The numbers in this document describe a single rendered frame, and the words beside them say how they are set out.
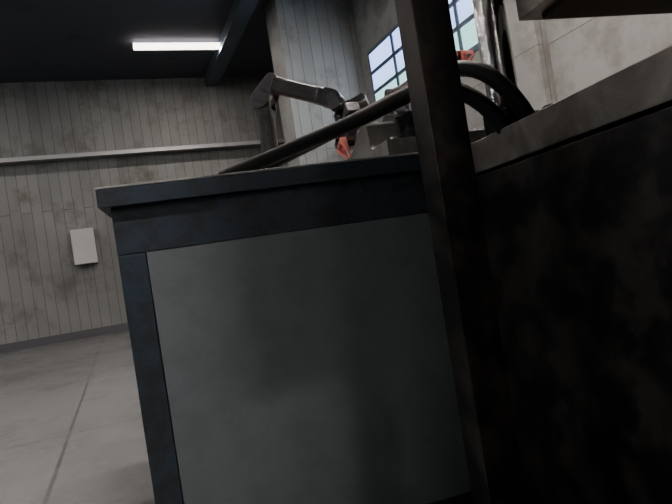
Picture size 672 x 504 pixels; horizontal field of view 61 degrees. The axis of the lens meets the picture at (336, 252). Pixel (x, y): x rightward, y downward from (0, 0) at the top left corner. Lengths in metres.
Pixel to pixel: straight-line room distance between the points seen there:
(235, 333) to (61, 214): 8.24
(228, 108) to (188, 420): 8.82
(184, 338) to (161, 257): 0.16
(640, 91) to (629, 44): 3.41
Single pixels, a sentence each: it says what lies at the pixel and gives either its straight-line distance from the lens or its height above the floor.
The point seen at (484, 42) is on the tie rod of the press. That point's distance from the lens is 1.18.
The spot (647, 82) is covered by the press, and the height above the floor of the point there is 0.76.
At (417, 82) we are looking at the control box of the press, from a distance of 0.89.
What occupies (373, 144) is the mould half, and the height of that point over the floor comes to 0.88.
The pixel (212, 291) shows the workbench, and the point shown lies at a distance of 1.12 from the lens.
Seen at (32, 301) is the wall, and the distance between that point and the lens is 9.27.
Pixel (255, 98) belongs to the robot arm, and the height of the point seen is 1.18.
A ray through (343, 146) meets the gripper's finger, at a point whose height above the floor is 0.95.
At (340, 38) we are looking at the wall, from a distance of 7.44.
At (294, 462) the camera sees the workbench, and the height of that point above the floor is 0.22.
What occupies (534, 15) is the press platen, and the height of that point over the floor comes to 0.99.
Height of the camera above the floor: 0.61
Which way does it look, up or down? 1 degrees up
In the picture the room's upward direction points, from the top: 9 degrees counter-clockwise
